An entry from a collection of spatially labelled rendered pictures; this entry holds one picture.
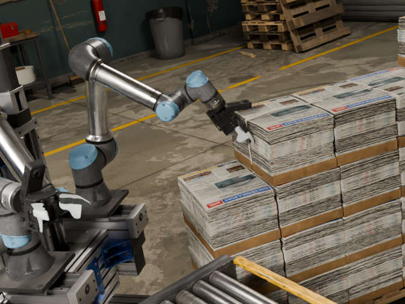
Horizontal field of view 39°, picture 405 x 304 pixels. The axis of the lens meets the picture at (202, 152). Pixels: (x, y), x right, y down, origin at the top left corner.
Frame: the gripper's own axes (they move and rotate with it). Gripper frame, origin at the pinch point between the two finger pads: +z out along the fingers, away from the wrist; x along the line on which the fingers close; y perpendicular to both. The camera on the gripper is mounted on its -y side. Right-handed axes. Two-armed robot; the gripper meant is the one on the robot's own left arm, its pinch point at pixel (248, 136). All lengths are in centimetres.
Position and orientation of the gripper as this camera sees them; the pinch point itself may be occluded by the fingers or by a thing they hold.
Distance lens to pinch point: 230.9
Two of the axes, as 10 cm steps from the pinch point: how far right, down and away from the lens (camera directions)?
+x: 3.4, 2.9, -8.9
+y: -7.3, 6.8, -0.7
